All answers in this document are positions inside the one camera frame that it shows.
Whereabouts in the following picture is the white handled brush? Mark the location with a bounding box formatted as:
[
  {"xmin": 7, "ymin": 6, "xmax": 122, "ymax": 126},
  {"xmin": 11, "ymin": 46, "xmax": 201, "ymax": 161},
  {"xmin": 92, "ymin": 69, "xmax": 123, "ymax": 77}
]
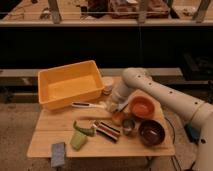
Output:
[{"xmin": 71, "ymin": 102, "xmax": 106, "ymax": 109}]

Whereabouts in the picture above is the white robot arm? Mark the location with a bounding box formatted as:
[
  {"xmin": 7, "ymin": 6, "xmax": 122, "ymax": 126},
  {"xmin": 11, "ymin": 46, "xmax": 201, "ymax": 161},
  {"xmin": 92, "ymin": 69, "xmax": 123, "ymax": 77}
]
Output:
[{"xmin": 107, "ymin": 68, "xmax": 213, "ymax": 171}]

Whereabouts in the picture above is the small metal cup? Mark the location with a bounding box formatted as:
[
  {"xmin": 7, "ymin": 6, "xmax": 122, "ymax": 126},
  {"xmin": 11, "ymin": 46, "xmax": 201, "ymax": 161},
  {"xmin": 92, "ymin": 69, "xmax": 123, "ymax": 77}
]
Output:
[{"xmin": 122, "ymin": 119, "xmax": 135, "ymax": 136}]

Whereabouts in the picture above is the light green cup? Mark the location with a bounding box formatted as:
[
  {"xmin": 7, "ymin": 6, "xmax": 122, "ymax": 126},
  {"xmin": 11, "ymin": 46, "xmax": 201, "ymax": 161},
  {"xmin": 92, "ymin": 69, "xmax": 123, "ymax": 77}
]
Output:
[{"xmin": 70, "ymin": 131, "xmax": 87, "ymax": 150}]

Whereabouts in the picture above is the grey cloth napkin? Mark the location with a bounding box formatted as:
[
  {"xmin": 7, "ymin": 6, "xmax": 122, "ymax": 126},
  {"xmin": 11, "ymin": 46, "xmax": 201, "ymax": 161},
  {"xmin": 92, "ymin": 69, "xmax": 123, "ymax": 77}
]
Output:
[{"xmin": 118, "ymin": 99, "xmax": 130, "ymax": 112}]

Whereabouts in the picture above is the orange peach fruit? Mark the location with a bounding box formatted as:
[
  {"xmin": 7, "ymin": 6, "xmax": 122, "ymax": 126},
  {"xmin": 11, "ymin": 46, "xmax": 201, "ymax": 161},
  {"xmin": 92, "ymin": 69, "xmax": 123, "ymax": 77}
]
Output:
[{"xmin": 112, "ymin": 112, "xmax": 124, "ymax": 126}]

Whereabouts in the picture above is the white jar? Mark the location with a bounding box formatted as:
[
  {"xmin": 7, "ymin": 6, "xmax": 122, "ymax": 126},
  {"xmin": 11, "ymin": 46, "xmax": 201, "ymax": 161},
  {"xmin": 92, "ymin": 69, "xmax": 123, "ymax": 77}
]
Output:
[{"xmin": 102, "ymin": 77, "xmax": 114, "ymax": 95}]

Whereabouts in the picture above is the orange bowl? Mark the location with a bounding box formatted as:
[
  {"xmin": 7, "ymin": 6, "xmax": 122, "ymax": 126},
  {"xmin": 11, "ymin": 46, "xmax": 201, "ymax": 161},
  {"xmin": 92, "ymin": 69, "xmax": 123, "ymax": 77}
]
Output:
[{"xmin": 129, "ymin": 96, "xmax": 155, "ymax": 119}]

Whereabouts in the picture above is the striped brown block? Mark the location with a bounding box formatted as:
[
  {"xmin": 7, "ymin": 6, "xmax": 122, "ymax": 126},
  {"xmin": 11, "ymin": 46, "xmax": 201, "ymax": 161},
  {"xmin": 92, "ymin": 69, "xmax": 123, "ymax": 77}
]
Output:
[{"xmin": 94, "ymin": 121, "xmax": 121, "ymax": 142}]

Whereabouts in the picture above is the wooden table board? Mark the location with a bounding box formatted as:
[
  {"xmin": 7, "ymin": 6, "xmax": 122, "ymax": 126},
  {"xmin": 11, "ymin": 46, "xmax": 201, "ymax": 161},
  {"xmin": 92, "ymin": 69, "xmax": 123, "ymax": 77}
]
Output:
[{"xmin": 26, "ymin": 76, "xmax": 176, "ymax": 159}]

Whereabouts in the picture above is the dark red bowl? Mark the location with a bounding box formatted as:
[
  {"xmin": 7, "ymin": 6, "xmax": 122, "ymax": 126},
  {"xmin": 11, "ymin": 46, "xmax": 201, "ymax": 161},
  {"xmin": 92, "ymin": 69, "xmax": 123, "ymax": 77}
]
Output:
[{"xmin": 138, "ymin": 120, "xmax": 165, "ymax": 146}]

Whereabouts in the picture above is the yellow plastic bin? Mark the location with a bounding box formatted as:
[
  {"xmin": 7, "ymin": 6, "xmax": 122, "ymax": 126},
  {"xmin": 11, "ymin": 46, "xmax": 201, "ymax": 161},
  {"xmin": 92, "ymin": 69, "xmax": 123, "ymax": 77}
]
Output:
[{"xmin": 38, "ymin": 60, "xmax": 104, "ymax": 110}]

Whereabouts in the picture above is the blue sponge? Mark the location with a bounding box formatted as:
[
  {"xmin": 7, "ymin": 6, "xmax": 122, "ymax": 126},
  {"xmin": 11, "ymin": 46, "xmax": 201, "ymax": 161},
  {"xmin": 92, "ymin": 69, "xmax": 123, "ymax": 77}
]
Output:
[{"xmin": 51, "ymin": 142, "xmax": 65, "ymax": 168}]

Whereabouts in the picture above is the blue box on floor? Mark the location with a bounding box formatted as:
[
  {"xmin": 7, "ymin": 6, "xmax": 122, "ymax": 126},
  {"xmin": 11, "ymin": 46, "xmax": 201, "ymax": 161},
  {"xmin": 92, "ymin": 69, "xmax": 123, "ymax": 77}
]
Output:
[{"xmin": 184, "ymin": 124, "xmax": 200, "ymax": 144}]

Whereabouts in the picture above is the black cable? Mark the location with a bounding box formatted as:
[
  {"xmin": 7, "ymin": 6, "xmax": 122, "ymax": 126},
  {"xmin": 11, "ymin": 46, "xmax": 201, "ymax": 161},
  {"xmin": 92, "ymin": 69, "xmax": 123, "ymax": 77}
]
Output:
[{"xmin": 164, "ymin": 116, "xmax": 180, "ymax": 171}]

